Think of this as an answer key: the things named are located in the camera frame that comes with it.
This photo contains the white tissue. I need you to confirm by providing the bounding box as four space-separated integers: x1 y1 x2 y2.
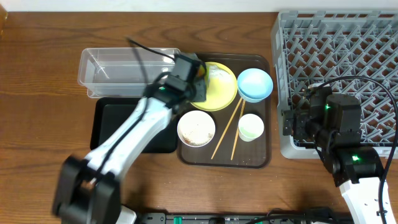
208 65 229 80

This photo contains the white bowl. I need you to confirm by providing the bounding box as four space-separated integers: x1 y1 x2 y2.
177 110 216 147

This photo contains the pale green cup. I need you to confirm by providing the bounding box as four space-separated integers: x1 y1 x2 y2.
238 114 264 142

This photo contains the light blue bowl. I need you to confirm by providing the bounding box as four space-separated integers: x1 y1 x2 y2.
237 68 273 103

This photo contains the green snack wrapper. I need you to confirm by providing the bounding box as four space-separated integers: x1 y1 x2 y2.
197 63 206 77

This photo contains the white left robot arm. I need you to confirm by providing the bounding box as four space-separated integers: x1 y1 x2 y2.
52 73 209 223

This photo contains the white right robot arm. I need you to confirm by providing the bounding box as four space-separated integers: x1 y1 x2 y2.
282 94 396 223

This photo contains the clear plastic waste bin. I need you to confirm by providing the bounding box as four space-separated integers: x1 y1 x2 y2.
78 47 180 98

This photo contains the black food waste tray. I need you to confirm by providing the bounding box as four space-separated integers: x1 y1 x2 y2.
90 98 178 153

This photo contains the grey dishwasher rack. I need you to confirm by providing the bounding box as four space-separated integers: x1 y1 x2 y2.
271 11 397 157

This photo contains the yellow plate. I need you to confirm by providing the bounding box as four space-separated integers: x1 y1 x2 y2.
191 62 238 111

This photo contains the left wooden chopstick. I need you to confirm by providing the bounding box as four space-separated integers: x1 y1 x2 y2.
211 98 243 160

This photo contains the brown serving tray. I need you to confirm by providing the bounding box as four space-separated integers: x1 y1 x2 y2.
177 53 272 169

